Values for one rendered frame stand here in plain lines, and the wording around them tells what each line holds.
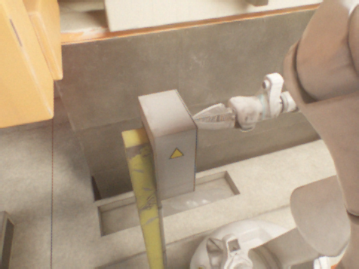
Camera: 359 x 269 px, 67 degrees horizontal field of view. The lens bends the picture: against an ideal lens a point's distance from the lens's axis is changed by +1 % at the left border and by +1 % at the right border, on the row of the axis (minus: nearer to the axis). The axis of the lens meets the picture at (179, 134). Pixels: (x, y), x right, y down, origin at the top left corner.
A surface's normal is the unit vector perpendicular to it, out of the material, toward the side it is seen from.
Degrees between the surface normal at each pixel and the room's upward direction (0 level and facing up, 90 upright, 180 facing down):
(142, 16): 90
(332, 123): 95
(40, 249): 0
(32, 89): 90
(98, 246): 0
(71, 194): 0
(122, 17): 90
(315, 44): 77
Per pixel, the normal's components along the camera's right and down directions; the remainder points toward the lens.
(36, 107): 0.32, 0.65
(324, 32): -0.95, -0.20
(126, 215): 0.00, -0.73
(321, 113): -0.92, 0.33
